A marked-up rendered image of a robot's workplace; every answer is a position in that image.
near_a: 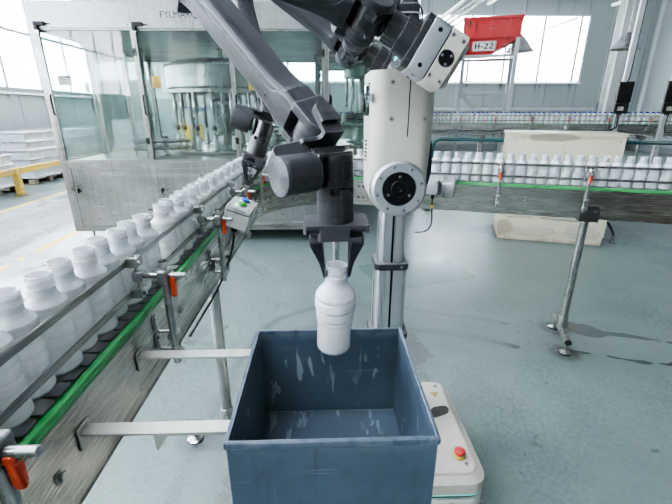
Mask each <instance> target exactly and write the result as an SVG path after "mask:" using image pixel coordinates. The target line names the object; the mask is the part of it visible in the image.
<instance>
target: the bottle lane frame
mask: <svg viewBox="0 0 672 504"><path fill-rule="evenodd" d="M245 237H246V236H245V233H242V234H240V233H239V232H238V231H237V232H236V233H235V241H234V248H233V252H232V256H231V260H232V259H233V257H234V255H235V254H236V252H237V250H238V249H239V247H240V245H241V244H242V242H243V241H244V239H245ZM209 248H210V250H211V257H212V258H214V257H215V256H216V255H217V254H218V255H219V245H218V235H217V227H216V228H215V229H214V230H213V231H212V232H211V233H210V235H209V236H207V238H206V239H205V240H204V241H203V242H202V243H200V245H199V247H197V249H196V250H195V251H193V253H192V254H191V255H190V256H189V257H188V259H187V260H185V262H184V263H183V264H182V265H180V267H179V268H178V269H177V270H176V271H175V272H186V273H187V277H186V278H177V281H176V282H177V290H178V296H177V297H173V296H172V300H173V306H174V313H175V319H176V326H177V327H178V328H180V329H181V331H182V335H181V336H180V341H181V342H182V340H183V339H184V337H185V335H186V334H187V332H188V330H189V329H190V327H191V325H192V324H193V322H194V321H195V319H196V317H197V316H198V314H199V312H200V311H201V309H202V308H203V306H204V304H205V303H206V301H207V299H208V298H209V296H210V294H211V293H212V291H213V290H214V288H215V286H216V285H217V283H218V281H219V280H220V278H221V277H220V273H213V272H212V271H210V267H209V262H210V261H212V260H211V259H209V258H208V249H209ZM231 260H230V262H231ZM212 264H213V265H212V267H213V270H214V262H213V261H212ZM151 297H152V298H151V299H150V300H149V301H148V302H147V303H144V307H143V308H142V309H141V310H140V311H138V312H137V314H136V315H135V316H134V317H133V318H132V320H130V321H128V324H127V325H126V326H125V327H124V328H123V329H122V330H120V331H119V334H118V335H117V336H116V337H115V338H114V339H113V340H112V341H108V343H109V345H108V346H107V347H106V348H105V349H104V350H103V351H102V352H101V353H97V356H98V357H97V358H96V359H95V360H94V361H93V362H92V363H91V364H90V365H89V366H87V367H83V368H85V371H84V372H83V373H82V374H81V375H80V376H79V377H78V378H77V380H76V381H72V382H69V383H71V386H70V387H69V388H68V389H67V390H66V392H65V393H64V394H63V395H62V396H61V397H59V398H53V399H54V400H55V404H54V405H53V406H52V407H51V408H50V409H49V410H48V411H47V412H46V413H45V414H44V415H43V416H41V417H35V418H34V419H37V421H38V422H37V423H36V424H35V425H34V426H33V428H32V429H31V430H30V431H29V432H28V433H27V434H26V435H25V436H24V437H23V438H18V439H15V441H16V442H17V445H28V444H42V445H43V452H42V454H41V455H40V456H39V457H37V458H23V459H24V462H25V466H26V469H27V472H28V476H29V485H28V487H27V488H26V489H24V490H20V492H21V494H22V497H23V500H24V503H25V504H82V503H83V502H84V500H85V499H86V497H87V495H88V494H89V492H90V490H91V489H92V487H93V486H94V484H95V482H96V481H97V479H98V477H99V476H100V474H101V472H102V471H103V469H104V468H105V466H106V464H107V463H108V461H109V459H110V458H111V456H112V455H113V453H114V451H115V450H116V448H117V446H118V445H119V443H120V441H121V440H122V438H123V437H124V436H100V437H93V438H92V439H91V441H90V442H89V443H88V445H87V446H86V448H85V449H84V451H81V450H80V446H79V442H78V439H77V435H76V432H75V431H76V430H77V429H78V427H79V426H80V425H81V423H82V422H83V421H84V419H85V418H86V417H88V418H89V422H90V423H118V422H133V420H134V419H135V417H136V415H137V414H138V412H139V410H140V409H141V407H142V406H143V404H144V402H145V401H146V399H147V397H148V396H149V394H150V392H151V391H152V389H153V388H154V386H155V384H156V383H157V381H158V379H159V378H160V376H161V374H162V373H163V371H164V370H165V368H166V366H167V365H168V363H169V361H170V360H171V359H145V361H146V363H145V364H144V365H143V367H142V368H141V370H140V371H138V369H137V364H136V359H135V353H136V352H137V351H138V350H139V348H140V347H141V346H143V351H164V350H161V349H160V348H159V347H157V348H156V345H155V339H154V336H155V334H156V333H157V331H156V330H153V328H152V323H151V318H152V317H153V315H156V318H157V326H158V328H159V329H160V330H169V327H168V321H167V314H166V308H165V302H164V296H163V290H162V287H161V288H160V289H158V291H157V292H156V293H155V295H153V296H151Z"/></svg>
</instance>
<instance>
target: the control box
mask: <svg viewBox="0 0 672 504"><path fill-rule="evenodd" d="M241 198H242V197H239V196H235V197H234V198H233V199H232V200H231V201H230V202H229V203H228V204H227V205H226V210H225V212H224V216H223V217H233V221H226V226H228V227H231V228H232V229H231V236H230V238H229V239H228V241H227V243H226V244H225V246H224V253H225V252H226V250H227V248H228V247H229V245H230V244H231V242H232V247H231V251H230V255H229V259H228V262H227V265H226V267H227V268H228V266H229V263H230V260H231V256H232V252H233V248H234V241H235V233H236V232H237V230H241V231H244V232H245V231H246V230H247V229H248V227H249V225H250V224H251V222H252V221H253V218H254V215H255V211H256V207H257V205H258V203H257V202H254V201H251V200H250V202H245V201H242V200H241ZM238 201H242V202H245V203H246V204H247V205H246V206H241V205H239V204H237V202H238ZM213 262H214V271H217V270H218V268H219V261H213ZM221 283H222V278H221V280H220V282H219V285H218V287H217V289H216V291H215V293H214V295H213V297H212V298H211V300H210V302H209V303H208V305H207V307H206V308H205V310H204V312H203V313H202V315H201V316H200V318H199V320H198V321H197V323H196V325H195V326H194V328H193V330H192V331H191V333H190V335H189V337H191V336H192V335H193V333H194V331H195V330H196V328H197V326H198V324H199V323H200V321H201V319H202V318H203V316H204V314H205V313H206V311H207V309H208V308H209V306H210V304H211V303H212V301H213V299H214V297H215V296H216V294H217V292H218V290H219V288H220V285H221Z"/></svg>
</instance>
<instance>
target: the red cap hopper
mask: <svg viewBox="0 0 672 504"><path fill-rule="evenodd" d="M524 17H525V14H518V15H501V16H484V17H467V18H464V28H463V33H464V34H466V35H467V36H468V37H470V39H469V46H470V50H468V51H467V53H466V54H465V56H464V58H463V59H462V61H461V70H460V80H459V90H458V101H457V111H456V115H457V114H458V112H460V107H461V98H462V99H463V100H464V101H465V102H466V104H467V105H468V106H469V107H470V108H471V109H474V108H475V107H474V105H473V104H472V103H471V102H470V101H469V100H468V99H467V98H466V96H488V95H502V96H501V97H500V98H499V99H498V100H497V101H496V102H495V103H494V104H492V105H491V106H490V107H489V108H490V110H491V109H492V108H493V109H494V108H496V107H497V106H498V105H499V104H500V103H501V102H502V101H503V100H504V103H503V110H502V115H503V114H504V112H507V113H506V114H507V115H508V112H510V110H511V102H512V95H513V88H514V81H515V74H516V67H517V60H518V52H519V45H520V38H521V37H522V34H521V31H522V24H523V19H524ZM509 45H511V50H510V54H494V53H496V52H498V51H500V50H502V49H504V48H506V47H507V46H509ZM487 57H510V58H495V59H476V58H487ZM465 58H466V59H465ZM488 61H509V65H508V73H507V80H506V88H505V91H495V92H462V87H463V77H464V67H465V62H488ZM503 144H504V142H498V148H497V153H502V151H503V150H502V147H503ZM456 148H457V141H454V142H453V152H452V159H453V158H454V155H455V152H456Z"/></svg>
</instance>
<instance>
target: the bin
mask: <svg viewBox="0 0 672 504"><path fill-rule="evenodd" d="M196 358H249V359H248V362H247V366H246V369H245V372H244V376H243V379H242V382H241V386H240V389H239V392H238V396H237V399H236V402H235V406H234V409H233V412H232V416H231V419H230V420H205V421H161V422H118V423H90V422H89V418H88V417H86V418H85V419H84V421H83V422H82V423H81V425H80V426H79V427H78V429H77V430H76V431H75V432H76V435H77V439H78V442H79V446H80V450H81V451H84V449H85V448H86V446H87V445H88V443H89V442H90V441H91V439H92V438H93V437H100V436H141V435H154V438H155V443H156V448H157V450H159V449H160V447H161V446H162V444H163V443H164V441H165V440H166V438H167V436H184V435H226V436H225V439H224V442H223V449H224V450H226V454H227V462H228V470H229V478H230V487H231V495H232V503H233V504H431V503H432V494H433V485H434V476H435V467H436V458H437V449H438V445H440V443H441V437H440V435H439V432H438V429H437V426H436V424H435V421H434V418H433V415H432V413H431V410H430V407H429V404H428V401H427V399H426V396H425V393H424V390H423V388H422V385H421V382H420V379H419V376H418V374H417V371H416V368H415V365H414V363H413V360H412V357H411V354H410V351H409V349H408V346H407V343H406V340H405V338H404V335H403V332H402V329H401V328H400V327H394V328H351V333H350V347H349V349H348V350H347V351H346V352H345V353H344V354H342V355H339V356H329V355H326V354H324V353H322V352H321V350H320V349H319V348H318V346H317V329H271V330H257V332H256V336H255V339H254V342H253V346H252V349H220V350H164V351H143V346H141V347H140V348H139V350H138V351H137V352H136V353H135V359H136V364H137V369H138V371H140V370H141V368H142V367H143V365H144V364H145V363H146V361H145V359H196Z"/></svg>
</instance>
